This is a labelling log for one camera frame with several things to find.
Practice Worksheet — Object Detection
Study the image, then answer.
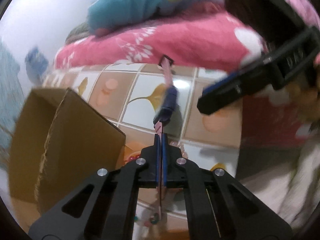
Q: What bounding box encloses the brown cardboard box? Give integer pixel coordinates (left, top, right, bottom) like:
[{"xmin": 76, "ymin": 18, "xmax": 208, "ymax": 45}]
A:
[{"xmin": 9, "ymin": 88, "xmax": 126, "ymax": 215}]

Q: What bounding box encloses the pink floral blanket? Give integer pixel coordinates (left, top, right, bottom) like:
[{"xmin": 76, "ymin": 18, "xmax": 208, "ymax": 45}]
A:
[{"xmin": 53, "ymin": 10, "xmax": 320, "ymax": 73}]

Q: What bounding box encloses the tile pattern table mat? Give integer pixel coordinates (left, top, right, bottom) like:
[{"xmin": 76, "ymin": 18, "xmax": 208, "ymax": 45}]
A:
[{"xmin": 42, "ymin": 63, "xmax": 243, "ymax": 240}]

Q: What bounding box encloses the blue pillow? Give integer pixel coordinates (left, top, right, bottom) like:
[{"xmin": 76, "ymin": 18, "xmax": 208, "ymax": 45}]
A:
[{"xmin": 87, "ymin": 0, "xmax": 224, "ymax": 36}]

